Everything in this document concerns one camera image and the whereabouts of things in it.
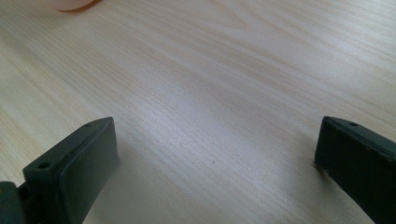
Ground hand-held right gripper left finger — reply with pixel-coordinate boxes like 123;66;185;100
21;116;121;224

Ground pale pink round object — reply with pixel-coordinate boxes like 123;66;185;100
52;0;102;13

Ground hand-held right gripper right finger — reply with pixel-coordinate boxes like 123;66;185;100
313;116;396;224

